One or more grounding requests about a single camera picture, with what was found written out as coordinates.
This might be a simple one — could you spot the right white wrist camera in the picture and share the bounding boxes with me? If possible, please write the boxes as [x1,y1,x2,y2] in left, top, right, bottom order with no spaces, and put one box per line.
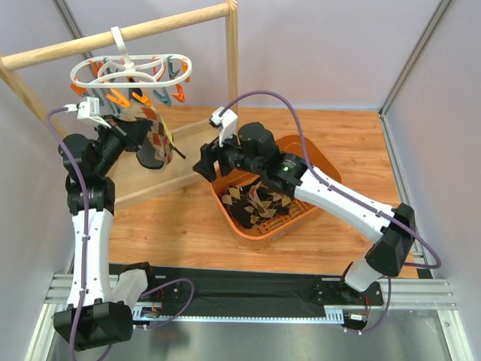
[209,107,238,147]

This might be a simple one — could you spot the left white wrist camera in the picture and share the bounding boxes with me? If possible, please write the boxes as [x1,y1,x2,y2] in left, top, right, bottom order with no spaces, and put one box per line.
[64,96,111,129]

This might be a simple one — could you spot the wooden drying rack frame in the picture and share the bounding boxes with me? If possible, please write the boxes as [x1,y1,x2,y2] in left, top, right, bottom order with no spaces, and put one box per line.
[1,1,238,208]

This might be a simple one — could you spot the aluminium slotted rail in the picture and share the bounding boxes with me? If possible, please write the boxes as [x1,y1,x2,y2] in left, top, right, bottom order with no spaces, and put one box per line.
[44,274,458,325]

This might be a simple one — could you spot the orange plastic basket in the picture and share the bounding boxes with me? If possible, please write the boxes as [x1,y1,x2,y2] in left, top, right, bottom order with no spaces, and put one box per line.
[210,135,343,246]

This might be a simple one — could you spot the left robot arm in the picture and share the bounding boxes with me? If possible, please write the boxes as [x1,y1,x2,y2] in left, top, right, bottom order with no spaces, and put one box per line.
[53,116,152,353]

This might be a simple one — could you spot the orange brown argyle sock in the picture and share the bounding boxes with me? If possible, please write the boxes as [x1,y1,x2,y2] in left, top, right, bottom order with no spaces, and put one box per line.
[247,183,276,218]

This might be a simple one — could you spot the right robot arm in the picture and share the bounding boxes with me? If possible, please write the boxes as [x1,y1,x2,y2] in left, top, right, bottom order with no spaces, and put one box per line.
[193,123,414,292]

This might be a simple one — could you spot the white round clip hanger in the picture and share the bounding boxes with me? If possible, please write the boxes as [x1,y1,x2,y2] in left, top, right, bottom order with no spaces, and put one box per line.
[70,27,192,108]

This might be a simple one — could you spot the black sock yellow trim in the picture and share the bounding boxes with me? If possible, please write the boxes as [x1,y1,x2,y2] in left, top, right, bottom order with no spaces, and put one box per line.
[136,106,186,170]

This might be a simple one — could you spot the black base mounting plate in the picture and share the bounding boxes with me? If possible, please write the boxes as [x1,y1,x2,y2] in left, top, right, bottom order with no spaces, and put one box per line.
[112,262,385,317]

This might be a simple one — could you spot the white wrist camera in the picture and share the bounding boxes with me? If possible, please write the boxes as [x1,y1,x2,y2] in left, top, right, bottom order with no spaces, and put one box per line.
[64,96,111,129]
[209,107,238,147]

